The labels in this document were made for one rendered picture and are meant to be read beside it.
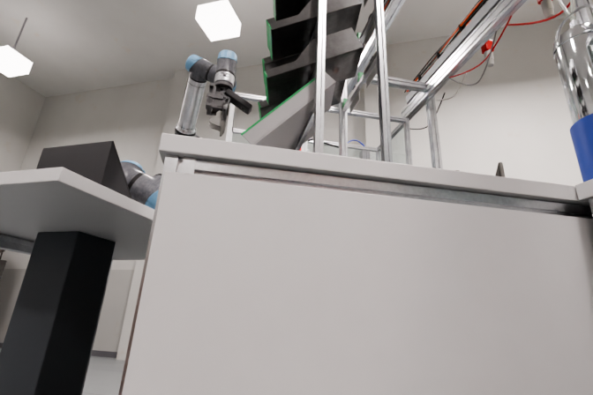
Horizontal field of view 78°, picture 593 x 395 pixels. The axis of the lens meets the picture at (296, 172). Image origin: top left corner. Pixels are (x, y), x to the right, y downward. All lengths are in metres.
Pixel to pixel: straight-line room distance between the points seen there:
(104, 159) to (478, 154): 5.19
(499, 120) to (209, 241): 5.77
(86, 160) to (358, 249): 0.96
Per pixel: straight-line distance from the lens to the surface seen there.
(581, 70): 1.28
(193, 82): 1.66
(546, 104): 6.40
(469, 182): 0.70
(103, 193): 0.90
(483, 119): 6.11
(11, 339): 1.38
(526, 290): 0.72
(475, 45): 2.27
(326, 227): 0.57
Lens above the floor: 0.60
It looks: 22 degrees up
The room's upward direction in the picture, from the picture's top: 3 degrees clockwise
